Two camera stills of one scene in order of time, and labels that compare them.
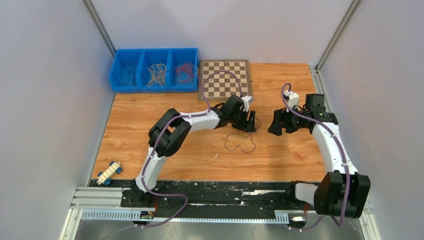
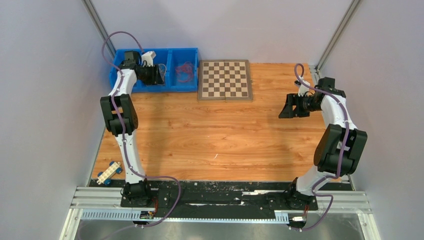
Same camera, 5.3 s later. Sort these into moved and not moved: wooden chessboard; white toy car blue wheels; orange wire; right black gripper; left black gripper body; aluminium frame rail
Moved: right black gripper; left black gripper body
Not moved: orange wire; white toy car blue wheels; aluminium frame rail; wooden chessboard
